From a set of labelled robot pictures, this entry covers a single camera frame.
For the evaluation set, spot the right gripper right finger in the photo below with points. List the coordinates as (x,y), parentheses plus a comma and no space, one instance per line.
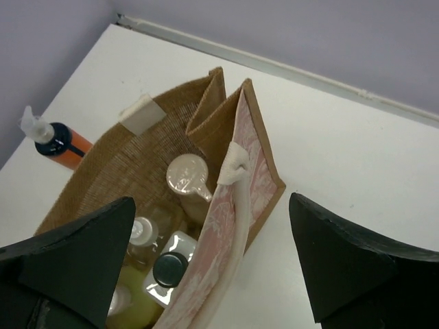
(357,278)

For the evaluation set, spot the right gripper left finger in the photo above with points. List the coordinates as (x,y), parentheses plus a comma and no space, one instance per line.
(65,278)

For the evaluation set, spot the green lotion pump bottle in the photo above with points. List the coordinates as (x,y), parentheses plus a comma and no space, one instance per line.
(130,307)

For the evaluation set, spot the amber liquid squeeze bottle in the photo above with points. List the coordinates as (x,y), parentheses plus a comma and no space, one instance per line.
(151,230)

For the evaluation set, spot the white bottle black cap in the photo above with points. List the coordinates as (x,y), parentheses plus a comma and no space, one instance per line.
(169,268)

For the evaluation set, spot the orange pump bottle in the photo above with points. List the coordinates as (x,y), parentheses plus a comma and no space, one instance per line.
(55,141)

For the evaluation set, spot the brown canvas tote bag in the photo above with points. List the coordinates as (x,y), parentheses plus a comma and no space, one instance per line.
(132,157)

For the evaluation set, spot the beige pump bottle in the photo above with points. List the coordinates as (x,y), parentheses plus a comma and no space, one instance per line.
(188,176)

